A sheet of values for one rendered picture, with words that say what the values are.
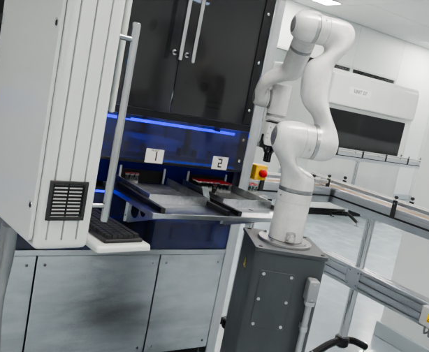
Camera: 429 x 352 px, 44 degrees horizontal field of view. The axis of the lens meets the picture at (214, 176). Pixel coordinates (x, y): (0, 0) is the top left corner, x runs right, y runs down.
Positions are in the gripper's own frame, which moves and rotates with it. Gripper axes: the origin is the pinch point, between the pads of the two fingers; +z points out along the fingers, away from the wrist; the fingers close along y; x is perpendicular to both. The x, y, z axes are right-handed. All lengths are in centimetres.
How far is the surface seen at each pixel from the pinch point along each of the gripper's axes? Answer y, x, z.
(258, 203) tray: 1.3, 2.3, 20.0
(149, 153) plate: 43, -24, 7
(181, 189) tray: 28.2, -18.3, 20.7
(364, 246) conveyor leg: -86, -6, 43
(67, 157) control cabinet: 98, 30, 3
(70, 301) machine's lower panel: 67, -25, 72
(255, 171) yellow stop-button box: -14.7, -23.2, 10.4
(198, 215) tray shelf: 40.4, 15.6, 22.5
